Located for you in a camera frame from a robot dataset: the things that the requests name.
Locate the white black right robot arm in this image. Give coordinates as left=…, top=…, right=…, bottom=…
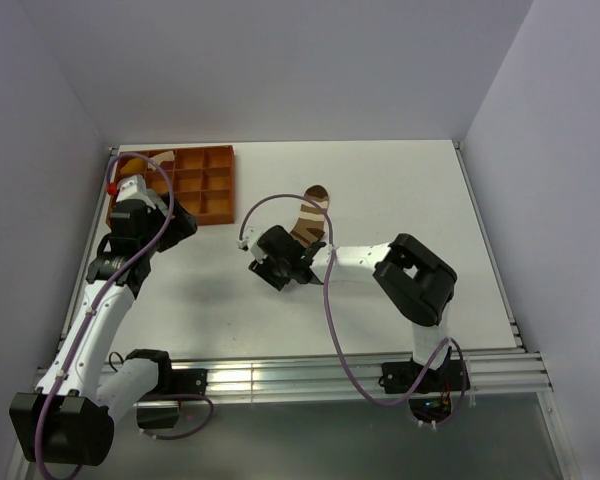
left=238, top=225, right=458, bottom=390

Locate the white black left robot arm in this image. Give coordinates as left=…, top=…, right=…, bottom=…
left=9, top=192, right=197, bottom=466

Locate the orange wooden compartment tray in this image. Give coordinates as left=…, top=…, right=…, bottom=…
left=110, top=145, right=235, bottom=226

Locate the brown striped sock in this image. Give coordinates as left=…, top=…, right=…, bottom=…
left=291, top=184, right=329, bottom=247

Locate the aluminium table edge rail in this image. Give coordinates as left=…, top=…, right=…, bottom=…
left=453, top=141, right=526, bottom=350

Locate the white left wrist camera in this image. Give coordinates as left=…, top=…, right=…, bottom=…
left=115, top=174, right=153, bottom=206

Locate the aluminium front frame rail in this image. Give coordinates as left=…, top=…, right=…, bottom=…
left=173, top=351, right=552, bottom=404

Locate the yellow rolled sock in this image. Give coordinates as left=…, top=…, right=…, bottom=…
left=120, top=157, right=146, bottom=175

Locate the white maroon rolled sock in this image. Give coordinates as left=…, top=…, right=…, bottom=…
left=152, top=150, right=176, bottom=165

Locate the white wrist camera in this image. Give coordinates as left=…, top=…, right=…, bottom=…
left=237, top=226, right=257, bottom=251
left=115, top=174, right=153, bottom=206

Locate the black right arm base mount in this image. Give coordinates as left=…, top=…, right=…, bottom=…
left=378, top=360, right=471, bottom=424

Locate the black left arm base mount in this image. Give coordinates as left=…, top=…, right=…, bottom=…
left=136, top=368, right=208, bottom=432

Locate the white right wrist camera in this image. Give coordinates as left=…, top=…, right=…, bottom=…
left=237, top=226, right=257, bottom=251

